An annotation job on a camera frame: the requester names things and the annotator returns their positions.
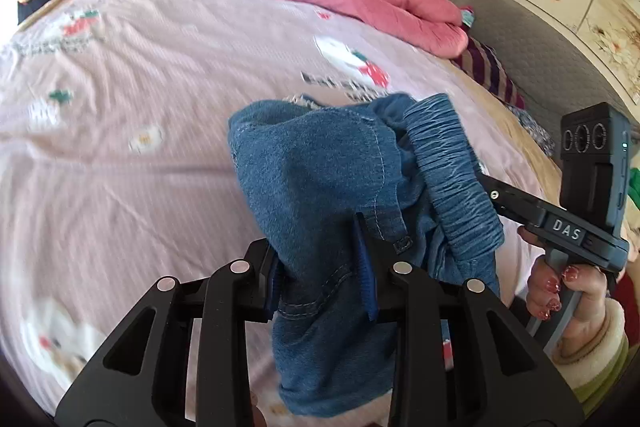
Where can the pile of mixed clothes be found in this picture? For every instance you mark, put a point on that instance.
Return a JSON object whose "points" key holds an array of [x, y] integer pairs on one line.
{"points": [[634, 187]]}

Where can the purple striped pillow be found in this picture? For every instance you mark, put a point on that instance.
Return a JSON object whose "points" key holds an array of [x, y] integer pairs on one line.
{"points": [[487, 67]]}

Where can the blue denim pants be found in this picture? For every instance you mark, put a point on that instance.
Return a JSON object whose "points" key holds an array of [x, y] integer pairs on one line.
{"points": [[320, 172]]}

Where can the tan blanket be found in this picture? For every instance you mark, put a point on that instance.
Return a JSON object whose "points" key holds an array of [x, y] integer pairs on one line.
{"points": [[510, 147]]}

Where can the person's right hand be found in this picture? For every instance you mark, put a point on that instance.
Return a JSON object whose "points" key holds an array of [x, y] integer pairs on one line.
{"points": [[585, 302]]}

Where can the pink printed bed sheet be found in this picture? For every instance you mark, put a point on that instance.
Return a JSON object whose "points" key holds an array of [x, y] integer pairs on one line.
{"points": [[150, 157]]}

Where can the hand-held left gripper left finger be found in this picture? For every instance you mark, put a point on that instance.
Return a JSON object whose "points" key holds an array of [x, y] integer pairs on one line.
{"points": [[273, 279]]}

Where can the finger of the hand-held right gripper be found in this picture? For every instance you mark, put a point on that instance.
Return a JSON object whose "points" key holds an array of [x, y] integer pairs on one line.
{"points": [[510, 202]]}

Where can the small teal cloth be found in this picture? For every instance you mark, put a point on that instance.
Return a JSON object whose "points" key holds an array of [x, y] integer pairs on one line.
{"points": [[467, 17]]}

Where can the grey padded headboard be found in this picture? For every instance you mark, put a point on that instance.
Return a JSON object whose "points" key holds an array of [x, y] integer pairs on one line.
{"points": [[540, 57]]}

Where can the grey speckled cloth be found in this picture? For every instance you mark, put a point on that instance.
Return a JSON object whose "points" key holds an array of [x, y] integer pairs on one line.
{"points": [[532, 129]]}

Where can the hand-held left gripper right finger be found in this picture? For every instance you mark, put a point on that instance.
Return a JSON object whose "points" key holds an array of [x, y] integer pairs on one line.
{"points": [[365, 269]]}

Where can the person's right forearm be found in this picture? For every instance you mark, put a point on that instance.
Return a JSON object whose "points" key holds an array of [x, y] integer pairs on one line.
{"points": [[595, 357]]}

